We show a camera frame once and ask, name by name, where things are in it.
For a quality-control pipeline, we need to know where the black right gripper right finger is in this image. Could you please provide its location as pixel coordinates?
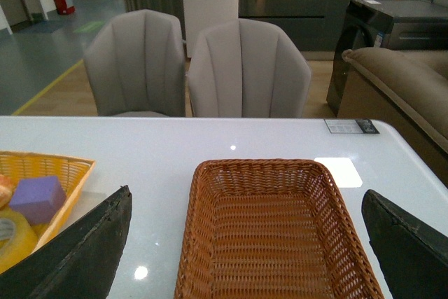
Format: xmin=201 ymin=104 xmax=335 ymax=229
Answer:
xmin=361 ymin=190 xmax=447 ymax=298

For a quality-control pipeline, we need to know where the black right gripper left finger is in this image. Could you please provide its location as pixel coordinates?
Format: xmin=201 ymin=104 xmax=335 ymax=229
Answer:
xmin=1 ymin=186 xmax=132 ymax=298

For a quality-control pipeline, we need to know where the yellow tape roll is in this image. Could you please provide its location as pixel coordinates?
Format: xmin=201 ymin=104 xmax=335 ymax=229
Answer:
xmin=1 ymin=209 xmax=38 ymax=273

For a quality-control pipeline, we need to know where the yellow wicker basket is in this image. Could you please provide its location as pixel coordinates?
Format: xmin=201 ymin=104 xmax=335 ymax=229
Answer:
xmin=1 ymin=151 xmax=96 ymax=251

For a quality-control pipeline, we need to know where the brown wicker basket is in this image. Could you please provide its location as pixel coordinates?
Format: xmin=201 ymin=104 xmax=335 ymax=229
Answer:
xmin=174 ymin=159 xmax=383 ymax=298

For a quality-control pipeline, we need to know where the purple foam cube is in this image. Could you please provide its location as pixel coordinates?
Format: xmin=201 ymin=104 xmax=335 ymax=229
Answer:
xmin=8 ymin=176 xmax=67 ymax=225

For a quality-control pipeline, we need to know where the toy croissant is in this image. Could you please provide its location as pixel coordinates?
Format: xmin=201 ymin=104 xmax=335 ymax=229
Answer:
xmin=0 ymin=174 xmax=15 ymax=208

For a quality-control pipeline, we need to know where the black table label sticker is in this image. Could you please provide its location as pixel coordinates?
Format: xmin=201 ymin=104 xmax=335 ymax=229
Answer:
xmin=324 ymin=118 xmax=379 ymax=134

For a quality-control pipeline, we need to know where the beige sofa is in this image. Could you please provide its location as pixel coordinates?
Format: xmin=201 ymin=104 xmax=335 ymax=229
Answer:
xmin=337 ymin=48 xmax=447 ymax=183

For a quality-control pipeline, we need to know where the grey chair left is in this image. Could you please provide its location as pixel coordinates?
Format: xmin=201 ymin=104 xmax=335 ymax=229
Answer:
xmin=83 ymin=9 xmax=186 ymax=117

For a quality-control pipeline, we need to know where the grey chair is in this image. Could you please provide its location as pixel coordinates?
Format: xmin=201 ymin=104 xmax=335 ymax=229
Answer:
xmin=83 ymin=9 xmax=186 ymax=117
xmin=188 ymin=19 xmax=312 ymax=118

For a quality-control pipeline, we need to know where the black washing machine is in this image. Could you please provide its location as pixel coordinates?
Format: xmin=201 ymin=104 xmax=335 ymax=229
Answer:
xmin=326 ymin=0 xmax=447 ymax=114

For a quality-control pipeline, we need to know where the grey chair right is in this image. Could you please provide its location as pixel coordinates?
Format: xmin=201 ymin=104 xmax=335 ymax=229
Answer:
xmin=188 ymin=19 xmax=312 ymax=118

